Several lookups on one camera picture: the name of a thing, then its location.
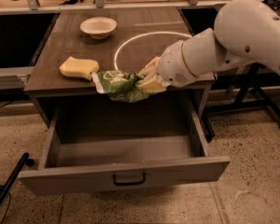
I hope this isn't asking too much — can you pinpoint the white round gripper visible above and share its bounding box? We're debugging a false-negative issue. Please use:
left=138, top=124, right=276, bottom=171
left=135, top=40, right=198, bottom=93

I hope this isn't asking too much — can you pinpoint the green jalapeno chip bag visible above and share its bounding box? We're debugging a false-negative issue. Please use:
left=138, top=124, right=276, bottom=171
left=92, top=70, right=150, bottom=103

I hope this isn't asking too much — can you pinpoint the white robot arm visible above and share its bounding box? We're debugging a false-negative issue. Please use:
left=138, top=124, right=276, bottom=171
left=135, top=0, right=280, bottom=93

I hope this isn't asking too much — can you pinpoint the grey wooden drawer cabinet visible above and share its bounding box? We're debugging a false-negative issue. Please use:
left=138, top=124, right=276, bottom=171
left=23, top=6, right=217, bottom=129

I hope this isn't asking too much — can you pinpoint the open grey top drawer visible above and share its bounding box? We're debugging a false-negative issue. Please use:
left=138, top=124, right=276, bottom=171
left=18, top=91, right=231, bottom=197

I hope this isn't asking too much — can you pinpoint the yellow sponge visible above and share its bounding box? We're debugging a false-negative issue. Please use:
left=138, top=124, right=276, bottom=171
left=59, top=56, right=99, bottom=80

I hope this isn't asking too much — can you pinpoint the white paper bowl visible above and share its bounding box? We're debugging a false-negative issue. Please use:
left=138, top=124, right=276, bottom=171
left=80, top=17, right=117, bottom=39

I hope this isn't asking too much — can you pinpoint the black tripod leg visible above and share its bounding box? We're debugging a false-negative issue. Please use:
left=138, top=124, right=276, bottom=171
left=0, top=152, right=35, bottom=205

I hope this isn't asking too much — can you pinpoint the black metal table frame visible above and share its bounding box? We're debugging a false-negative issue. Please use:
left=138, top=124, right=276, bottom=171
left=202, top=63, right=280, bottom=142

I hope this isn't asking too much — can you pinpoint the black metal drawer handle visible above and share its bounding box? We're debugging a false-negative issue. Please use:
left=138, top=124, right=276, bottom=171
left=112, top=172, right=147, bottom=187

